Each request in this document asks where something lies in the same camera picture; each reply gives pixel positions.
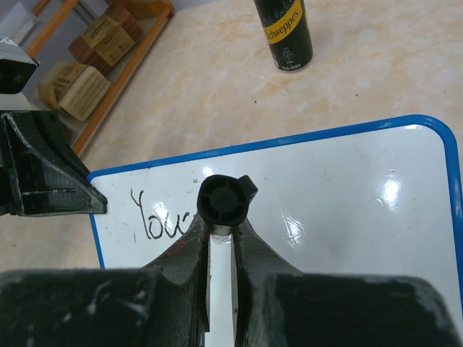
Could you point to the clear plastic sheet pack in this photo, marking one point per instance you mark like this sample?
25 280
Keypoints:
18 21

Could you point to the tan wrapped soap block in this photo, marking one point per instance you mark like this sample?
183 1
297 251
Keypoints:
73 89

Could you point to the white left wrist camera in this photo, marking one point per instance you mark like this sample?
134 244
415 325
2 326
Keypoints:
17 67

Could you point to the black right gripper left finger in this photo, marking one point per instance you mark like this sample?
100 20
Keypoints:
163 303

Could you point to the brown wrapped soap block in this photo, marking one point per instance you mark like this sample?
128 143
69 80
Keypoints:
107 40

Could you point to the blue framed whiteboard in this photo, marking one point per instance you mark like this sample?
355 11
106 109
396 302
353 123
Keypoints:
379 198

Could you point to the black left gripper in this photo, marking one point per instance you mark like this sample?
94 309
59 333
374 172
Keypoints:
40 173

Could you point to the black capped whiteboard marker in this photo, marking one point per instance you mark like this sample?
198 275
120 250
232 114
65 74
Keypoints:
223 202

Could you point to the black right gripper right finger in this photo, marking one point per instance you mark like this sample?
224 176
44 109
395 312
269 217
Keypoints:
279 305

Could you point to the black Schweppes can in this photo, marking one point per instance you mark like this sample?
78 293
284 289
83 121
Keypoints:
287 33

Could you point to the orange wooden shelf rack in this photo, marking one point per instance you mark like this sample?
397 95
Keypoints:
151 16

